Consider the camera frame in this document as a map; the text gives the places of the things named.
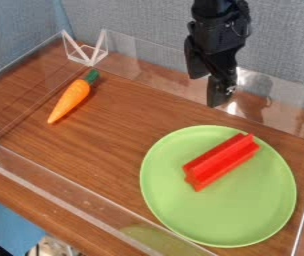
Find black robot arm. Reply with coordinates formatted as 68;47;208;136
184;0;251;107

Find clear acrylic enclosure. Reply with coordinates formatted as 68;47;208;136
0;32;304;256

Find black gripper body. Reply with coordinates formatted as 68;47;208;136
187;11;251;80

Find green round plate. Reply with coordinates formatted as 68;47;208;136
140;125;298;248

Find black cable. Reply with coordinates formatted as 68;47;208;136
227;9;254;38

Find orange toy carrot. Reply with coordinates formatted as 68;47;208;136
48;69;100;124

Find red rectangular block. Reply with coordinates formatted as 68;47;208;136
183;133;259;192

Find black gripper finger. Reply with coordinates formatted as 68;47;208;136
184;36;210;79
207;76;238;108

